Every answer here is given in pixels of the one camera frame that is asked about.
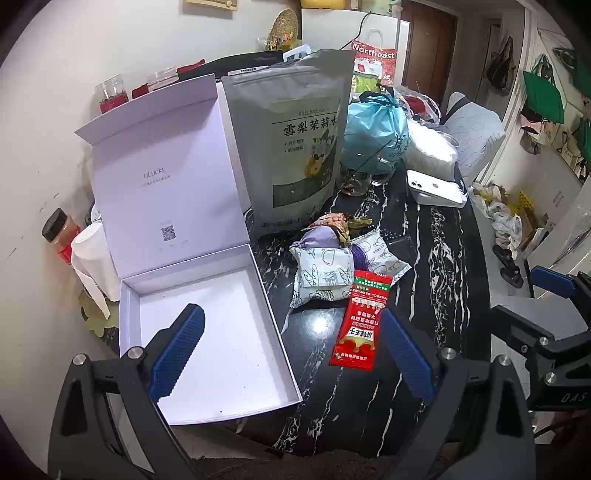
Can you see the grey phone stand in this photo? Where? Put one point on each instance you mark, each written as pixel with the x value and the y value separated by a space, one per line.
pixel 443 202

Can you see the white tissue pack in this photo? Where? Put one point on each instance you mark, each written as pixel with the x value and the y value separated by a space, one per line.
pixel 429 147

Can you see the red shopping bag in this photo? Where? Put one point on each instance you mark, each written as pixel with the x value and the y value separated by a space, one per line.
pixel 374 57

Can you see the grey tea pouch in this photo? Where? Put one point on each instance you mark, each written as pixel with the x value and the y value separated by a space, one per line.
pixel 258 138

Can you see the white phone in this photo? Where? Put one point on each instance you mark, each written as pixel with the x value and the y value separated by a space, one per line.
pixel 434 183

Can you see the red sachet packet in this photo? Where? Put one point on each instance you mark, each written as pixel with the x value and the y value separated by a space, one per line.
pixel 360 323

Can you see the white patterned cushion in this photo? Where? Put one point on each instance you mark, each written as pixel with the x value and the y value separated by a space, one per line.
pixel 475 134

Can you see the green tote bag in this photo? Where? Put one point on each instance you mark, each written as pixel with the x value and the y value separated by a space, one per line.
pixel 542 92

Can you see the cream tote bag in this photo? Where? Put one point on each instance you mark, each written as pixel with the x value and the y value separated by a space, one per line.
pixel 575 150

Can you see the woven straw basket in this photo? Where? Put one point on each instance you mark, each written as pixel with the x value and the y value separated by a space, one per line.
pixel 282 30

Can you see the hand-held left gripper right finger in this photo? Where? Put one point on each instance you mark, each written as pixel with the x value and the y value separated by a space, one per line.
pixel 406 355

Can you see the paper towel roll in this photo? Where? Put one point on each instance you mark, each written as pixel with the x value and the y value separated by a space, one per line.
pixel 92 258

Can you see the wooden picture frame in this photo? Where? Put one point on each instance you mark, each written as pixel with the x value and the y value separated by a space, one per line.
pixel 212 7

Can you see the orange gold snack packet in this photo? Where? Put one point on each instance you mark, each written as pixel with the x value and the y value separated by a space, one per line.
pixel 332 220

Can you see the purple tasselled sachet pouch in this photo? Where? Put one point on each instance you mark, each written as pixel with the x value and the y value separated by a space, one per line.
pixel 318 237

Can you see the clear bag red contents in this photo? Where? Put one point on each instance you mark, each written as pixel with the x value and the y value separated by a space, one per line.
pixel 418 104

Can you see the white gift box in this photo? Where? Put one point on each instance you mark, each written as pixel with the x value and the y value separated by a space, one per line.
pixel 212 341

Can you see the black slippers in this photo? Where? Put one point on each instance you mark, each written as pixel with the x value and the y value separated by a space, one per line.
pixel 508 267

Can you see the glass mug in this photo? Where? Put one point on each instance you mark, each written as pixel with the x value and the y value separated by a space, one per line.
pixel 355 182

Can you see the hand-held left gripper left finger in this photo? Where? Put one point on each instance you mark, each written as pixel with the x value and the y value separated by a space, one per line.
pixel 178 350

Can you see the white patterned packet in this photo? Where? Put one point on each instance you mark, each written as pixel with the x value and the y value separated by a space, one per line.
pixel 323 277
pixel 383 258

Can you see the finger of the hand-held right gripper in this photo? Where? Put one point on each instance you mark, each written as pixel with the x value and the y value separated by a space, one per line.
pixel 517 321
pixel 551 280

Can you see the black hanging bag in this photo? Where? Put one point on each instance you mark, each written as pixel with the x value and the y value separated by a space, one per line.
pixel 501 69

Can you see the blue plastic bag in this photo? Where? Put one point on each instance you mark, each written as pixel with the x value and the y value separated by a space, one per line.
pixel 369 124

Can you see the green snack packet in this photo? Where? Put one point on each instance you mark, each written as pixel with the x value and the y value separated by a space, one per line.
pixel 364 85

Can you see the red box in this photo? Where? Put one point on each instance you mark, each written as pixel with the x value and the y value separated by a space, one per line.
pixel 191 68
pixel 139 91

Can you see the plastic spice jar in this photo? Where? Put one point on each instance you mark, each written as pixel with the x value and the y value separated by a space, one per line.
pixel 62 233

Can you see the black box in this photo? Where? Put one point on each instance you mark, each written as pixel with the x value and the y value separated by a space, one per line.
pixel 244 62

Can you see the plastic bags on floor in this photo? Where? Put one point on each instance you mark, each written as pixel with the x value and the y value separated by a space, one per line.
pixel 501 217

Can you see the brown door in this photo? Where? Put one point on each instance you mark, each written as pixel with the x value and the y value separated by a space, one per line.
pixel 429 46

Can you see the white refrigerator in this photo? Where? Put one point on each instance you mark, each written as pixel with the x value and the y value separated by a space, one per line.
pixel 332 27

